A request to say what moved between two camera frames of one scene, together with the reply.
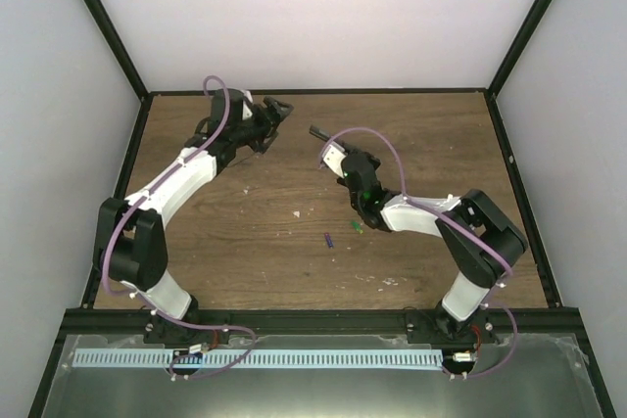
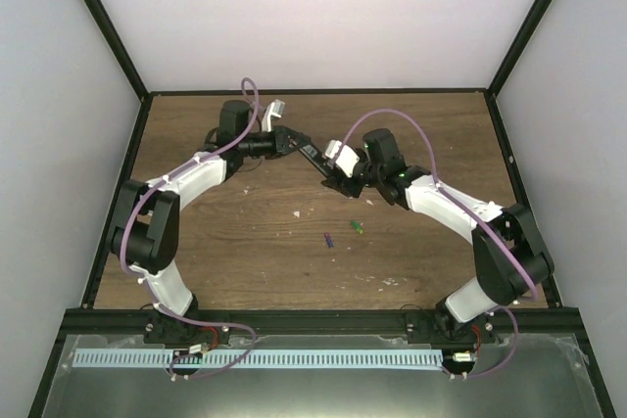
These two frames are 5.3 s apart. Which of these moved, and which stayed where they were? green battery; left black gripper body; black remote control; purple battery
Moved: black remote control; left black gripper body
Stayed: green battery; purple battery
